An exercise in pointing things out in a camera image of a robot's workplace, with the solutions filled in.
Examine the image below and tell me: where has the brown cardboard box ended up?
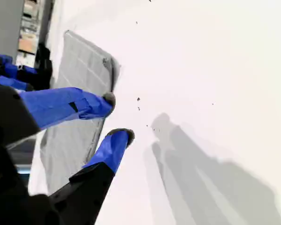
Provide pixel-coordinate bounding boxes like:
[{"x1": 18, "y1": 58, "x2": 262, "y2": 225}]
[{"x1": 18, "y1": 38, "x2": 37, "y2": 54}]

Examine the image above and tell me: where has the grey striped towel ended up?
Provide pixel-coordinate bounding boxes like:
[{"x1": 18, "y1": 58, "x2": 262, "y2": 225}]
[{"x1": 38, "y1": 30, "x2": 121, "y2": 195}]

